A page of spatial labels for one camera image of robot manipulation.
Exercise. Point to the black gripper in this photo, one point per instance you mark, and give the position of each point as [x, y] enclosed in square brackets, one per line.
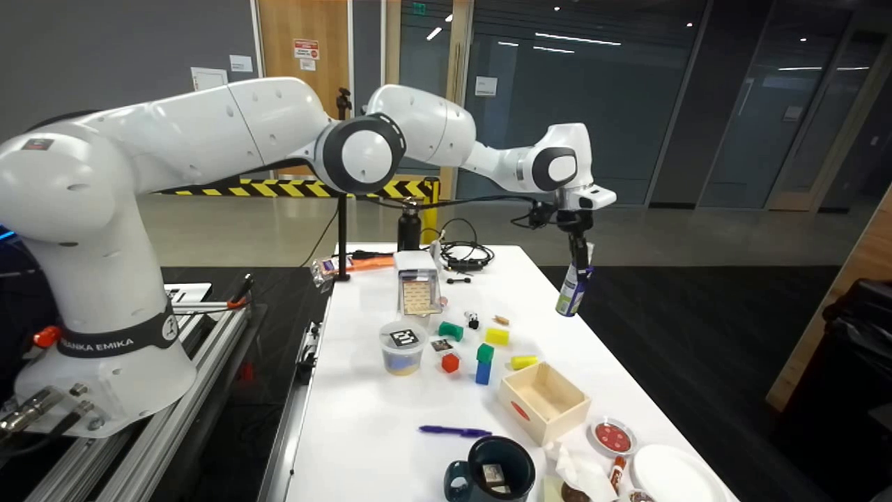
[576, 228]

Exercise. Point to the blue bottle with green label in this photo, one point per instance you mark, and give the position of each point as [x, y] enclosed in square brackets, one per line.
[572, 295]

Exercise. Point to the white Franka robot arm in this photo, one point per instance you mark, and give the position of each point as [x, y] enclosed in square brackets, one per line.
[141, 156]

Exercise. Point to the small wooden crate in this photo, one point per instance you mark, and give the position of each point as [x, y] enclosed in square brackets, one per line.
[545, 403]

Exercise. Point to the small tan wooden piece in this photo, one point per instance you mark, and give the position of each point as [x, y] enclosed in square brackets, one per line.
[502, 320]

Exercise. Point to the yellow rectangular block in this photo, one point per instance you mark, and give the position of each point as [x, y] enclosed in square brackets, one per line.
[496, 336]

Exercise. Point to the yellow cylinder block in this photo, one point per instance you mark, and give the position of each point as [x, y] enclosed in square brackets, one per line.
[521, 360]

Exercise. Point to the small black clip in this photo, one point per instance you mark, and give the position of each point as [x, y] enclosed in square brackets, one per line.
[459, 279]

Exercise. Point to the small black white toy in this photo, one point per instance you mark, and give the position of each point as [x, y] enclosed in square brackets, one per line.
[471, 321]

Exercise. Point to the blue and green block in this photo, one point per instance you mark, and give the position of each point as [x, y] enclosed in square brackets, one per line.
[484, 364]

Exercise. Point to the green notched block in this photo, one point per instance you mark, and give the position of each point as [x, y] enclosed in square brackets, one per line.
[449, 329]

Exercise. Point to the small picture card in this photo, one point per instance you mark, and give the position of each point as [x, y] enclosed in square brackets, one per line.
[446, 345]

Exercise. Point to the clear box with pegboard insert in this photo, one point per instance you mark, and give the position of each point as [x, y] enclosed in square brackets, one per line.
[417, 288]

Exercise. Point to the black cylinder device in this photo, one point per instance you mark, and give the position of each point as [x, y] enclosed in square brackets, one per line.
[407, 228]

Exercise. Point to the red white bowl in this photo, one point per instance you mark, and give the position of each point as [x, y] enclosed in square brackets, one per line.
[612, 437]

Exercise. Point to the clear round plastic tub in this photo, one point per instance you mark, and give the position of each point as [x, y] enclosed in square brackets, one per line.
[403, 364]

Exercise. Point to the orange flat tool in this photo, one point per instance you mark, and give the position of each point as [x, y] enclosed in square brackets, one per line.
[372, 262]

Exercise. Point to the crumpled white tissue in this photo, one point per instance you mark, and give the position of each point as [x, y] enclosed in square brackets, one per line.
[576, 463]

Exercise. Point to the blue pen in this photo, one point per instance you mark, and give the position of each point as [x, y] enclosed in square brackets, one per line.
[455, 430]

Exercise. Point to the red white sachet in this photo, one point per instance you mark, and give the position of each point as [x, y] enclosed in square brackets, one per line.
[619, 476]

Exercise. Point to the dark teal mug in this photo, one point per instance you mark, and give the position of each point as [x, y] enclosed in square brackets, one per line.
[502, 470]

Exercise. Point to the small pale square piece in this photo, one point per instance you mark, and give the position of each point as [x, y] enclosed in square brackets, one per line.
[495, 477]

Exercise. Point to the small round brown token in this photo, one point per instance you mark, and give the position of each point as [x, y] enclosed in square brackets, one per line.
[640, 498]

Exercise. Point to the yellow black hazard barrier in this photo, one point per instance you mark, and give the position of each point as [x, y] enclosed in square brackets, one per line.
[261, 187]

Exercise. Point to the white red door sign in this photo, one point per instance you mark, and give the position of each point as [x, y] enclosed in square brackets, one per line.
[307, 57]

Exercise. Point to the wooden door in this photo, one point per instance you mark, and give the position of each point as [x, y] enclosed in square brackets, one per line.
[280, 37]

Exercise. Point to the red stop button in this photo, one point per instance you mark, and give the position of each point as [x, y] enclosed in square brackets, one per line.
[46, 339]

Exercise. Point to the black camera stand with boom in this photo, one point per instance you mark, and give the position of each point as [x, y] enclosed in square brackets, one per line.
[343, 239]

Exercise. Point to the wooden post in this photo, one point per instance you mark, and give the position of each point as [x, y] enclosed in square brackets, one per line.
[459, 45]

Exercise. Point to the white wall paper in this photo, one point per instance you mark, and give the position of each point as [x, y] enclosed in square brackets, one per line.
[241, 66]
[211, 77]

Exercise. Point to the aluminium rail frame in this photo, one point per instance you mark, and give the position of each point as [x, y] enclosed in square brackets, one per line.
[176, 391]

